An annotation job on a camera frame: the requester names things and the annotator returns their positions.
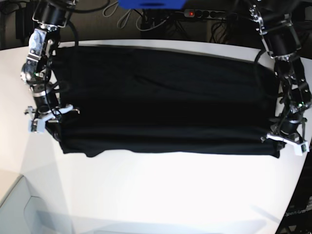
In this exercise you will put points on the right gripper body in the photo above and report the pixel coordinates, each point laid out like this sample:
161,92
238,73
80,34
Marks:
50,115

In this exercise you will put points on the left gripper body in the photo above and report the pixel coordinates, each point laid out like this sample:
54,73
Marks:
296,137

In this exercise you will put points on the black printed t-shirt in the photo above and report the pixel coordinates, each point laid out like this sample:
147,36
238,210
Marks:
153,101

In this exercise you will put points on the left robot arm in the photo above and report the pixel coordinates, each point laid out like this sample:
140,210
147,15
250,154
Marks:
282,44

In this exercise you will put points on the grey plastic bin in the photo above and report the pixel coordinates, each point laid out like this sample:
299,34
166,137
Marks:
18,212

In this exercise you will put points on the black device on floor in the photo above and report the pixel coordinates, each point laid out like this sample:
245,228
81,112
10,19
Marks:
23,21

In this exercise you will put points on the blue box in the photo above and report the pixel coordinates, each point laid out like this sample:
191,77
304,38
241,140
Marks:
152,4

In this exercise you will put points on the black power strip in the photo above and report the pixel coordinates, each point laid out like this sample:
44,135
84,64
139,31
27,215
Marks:
204,14

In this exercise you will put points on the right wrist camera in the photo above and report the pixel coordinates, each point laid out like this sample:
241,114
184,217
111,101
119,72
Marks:
36,126

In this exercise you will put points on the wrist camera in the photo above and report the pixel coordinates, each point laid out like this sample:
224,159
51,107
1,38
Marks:
301,148
36,126

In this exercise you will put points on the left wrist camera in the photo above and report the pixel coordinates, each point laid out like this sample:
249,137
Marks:
301,148

